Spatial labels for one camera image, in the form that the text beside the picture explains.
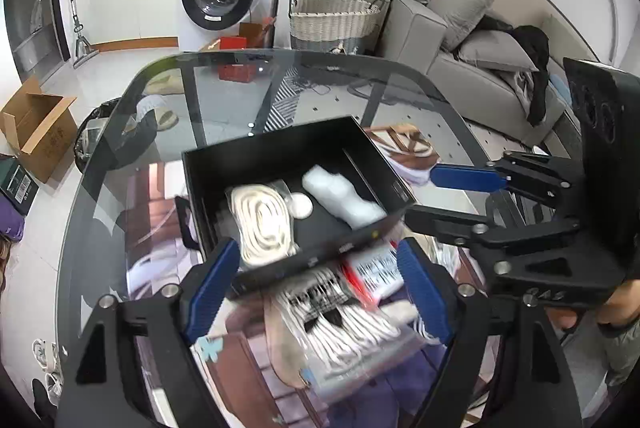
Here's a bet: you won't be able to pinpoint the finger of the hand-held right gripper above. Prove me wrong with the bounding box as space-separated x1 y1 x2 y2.
430 151 573 209
404 205 627 310

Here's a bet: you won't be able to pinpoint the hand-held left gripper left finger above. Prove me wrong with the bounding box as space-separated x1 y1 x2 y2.
55 238 241 428

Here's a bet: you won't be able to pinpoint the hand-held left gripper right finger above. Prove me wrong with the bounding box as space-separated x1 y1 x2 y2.
396 237 583 428

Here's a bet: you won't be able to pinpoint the packet of white cords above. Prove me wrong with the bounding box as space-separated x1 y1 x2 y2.
267 265 433 386

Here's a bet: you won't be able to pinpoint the black storage box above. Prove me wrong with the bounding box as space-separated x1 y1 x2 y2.
181 115 418 301

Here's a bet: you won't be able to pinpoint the person's right hand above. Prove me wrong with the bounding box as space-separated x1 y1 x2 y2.
546 279 640 334

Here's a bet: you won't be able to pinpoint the red label packet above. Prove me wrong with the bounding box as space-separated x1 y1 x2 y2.
344 242 416 305

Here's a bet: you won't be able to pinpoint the brown white tote bag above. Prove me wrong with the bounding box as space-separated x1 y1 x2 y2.
367 124 441 185

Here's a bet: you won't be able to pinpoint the printed table mat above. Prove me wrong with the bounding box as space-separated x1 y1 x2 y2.
125 158 501 428

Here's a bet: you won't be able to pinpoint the round white pad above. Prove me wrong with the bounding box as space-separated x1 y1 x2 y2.
290 191 314 219

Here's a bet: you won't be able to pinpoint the white bubble wrap bag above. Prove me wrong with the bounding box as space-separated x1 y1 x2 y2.
301 165 388 230

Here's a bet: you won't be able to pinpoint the black garment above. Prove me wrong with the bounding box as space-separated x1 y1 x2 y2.
477 16 551 126

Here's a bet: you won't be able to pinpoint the grey pillow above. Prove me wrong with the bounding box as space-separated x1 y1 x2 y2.
457 31 538 72
429 0 496 52

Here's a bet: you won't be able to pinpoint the grey sofa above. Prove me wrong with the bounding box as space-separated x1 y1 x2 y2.
380 0 571 144

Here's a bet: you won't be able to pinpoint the beige slipper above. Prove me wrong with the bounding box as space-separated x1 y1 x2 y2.
155 108 179 131
150 71 183 95

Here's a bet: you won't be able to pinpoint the white shoes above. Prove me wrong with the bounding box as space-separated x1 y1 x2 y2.
32 338 63 399

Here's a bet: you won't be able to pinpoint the striped rug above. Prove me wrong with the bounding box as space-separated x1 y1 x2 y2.
264 68 301 131

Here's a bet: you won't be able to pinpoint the black trash bin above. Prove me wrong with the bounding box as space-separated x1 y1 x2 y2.
74 98 121 174

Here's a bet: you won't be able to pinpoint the wicker laundry basket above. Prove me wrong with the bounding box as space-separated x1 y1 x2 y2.
288 0 391 55

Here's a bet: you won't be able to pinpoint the purple cloth item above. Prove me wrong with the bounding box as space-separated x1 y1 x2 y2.
0 195 26 241

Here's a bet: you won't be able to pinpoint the dark green box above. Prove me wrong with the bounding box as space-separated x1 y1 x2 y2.
0 155 38 215

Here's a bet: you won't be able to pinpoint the large cardboard box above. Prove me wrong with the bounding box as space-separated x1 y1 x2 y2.
0 76 78 184

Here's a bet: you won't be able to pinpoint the red box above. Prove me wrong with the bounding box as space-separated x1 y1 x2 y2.
217 37 257 82

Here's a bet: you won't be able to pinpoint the small cardboard box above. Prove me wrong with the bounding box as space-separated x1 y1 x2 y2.
239 16 278 49

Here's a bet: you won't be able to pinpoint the mop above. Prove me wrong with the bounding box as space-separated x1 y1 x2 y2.
65 0 98 69

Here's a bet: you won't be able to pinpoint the white rope coil packet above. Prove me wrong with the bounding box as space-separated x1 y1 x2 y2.
225 181 301 266

